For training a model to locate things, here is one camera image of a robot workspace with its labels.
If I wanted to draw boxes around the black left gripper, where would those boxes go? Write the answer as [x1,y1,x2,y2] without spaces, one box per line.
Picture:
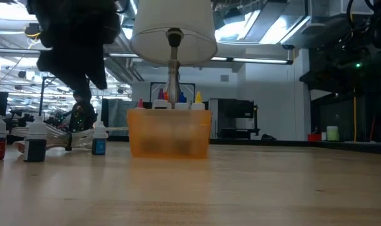
[26,0,122,95]

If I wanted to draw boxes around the small blue-label dropper bottle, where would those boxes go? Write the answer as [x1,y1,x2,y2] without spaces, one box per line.
[90,120,109,156]

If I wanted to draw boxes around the purple food coloring bottle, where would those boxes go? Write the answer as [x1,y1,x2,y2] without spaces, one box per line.
[153,88,172,110]

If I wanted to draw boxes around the small black dropper bottle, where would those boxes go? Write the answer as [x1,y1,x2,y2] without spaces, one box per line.
[23,116,48,163]

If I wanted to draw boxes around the blue food coloring bottle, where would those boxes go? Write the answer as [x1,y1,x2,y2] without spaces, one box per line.
[174,91,190,110]

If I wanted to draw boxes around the yellow food coloring bottle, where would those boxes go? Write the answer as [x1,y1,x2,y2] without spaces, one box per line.
[190,90,207,111]

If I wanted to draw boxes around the grey partition panel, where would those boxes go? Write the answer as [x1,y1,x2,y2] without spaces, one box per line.
[100,98,130,129]

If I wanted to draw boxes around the silver table lamp white shade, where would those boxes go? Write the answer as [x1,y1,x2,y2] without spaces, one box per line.
[129,0,218,109]

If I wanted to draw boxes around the orange translucent plastic bin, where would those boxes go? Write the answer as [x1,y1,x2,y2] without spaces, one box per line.
[126,107,213,159]

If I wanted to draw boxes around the long ceiling light fixture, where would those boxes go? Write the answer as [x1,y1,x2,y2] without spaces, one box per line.
[208,56,294,65]

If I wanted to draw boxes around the green and white roll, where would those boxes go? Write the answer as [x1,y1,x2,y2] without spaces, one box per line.
[326,126,340,142]

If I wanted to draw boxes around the hanging black cable reel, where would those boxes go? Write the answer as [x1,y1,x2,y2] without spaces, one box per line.
[23,22,43,40]

